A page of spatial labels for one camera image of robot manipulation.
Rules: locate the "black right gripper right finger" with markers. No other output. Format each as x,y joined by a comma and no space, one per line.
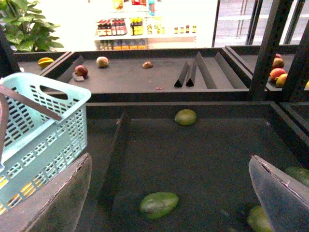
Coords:
284,199

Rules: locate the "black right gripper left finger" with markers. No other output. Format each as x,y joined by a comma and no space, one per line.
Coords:
57,206

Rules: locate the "light blue plastic basket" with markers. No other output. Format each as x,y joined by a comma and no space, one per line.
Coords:
34,147

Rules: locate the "brown basket handle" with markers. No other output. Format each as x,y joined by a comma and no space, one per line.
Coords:
4,110

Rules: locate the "red mango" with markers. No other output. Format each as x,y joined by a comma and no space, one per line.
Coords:
276,72

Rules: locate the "green avocado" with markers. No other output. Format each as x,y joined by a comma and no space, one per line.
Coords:
257,220
158,204
185,117

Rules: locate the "red apple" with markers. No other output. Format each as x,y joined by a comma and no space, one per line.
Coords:
81,70

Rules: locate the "yellow star fruit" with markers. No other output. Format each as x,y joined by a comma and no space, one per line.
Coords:
44,62

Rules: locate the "brown round fruit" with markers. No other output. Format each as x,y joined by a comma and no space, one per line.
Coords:
102,62

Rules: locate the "green potted plant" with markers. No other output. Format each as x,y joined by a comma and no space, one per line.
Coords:
26,28

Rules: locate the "bottle shelf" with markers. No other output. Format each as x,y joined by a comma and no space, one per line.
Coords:
142,24

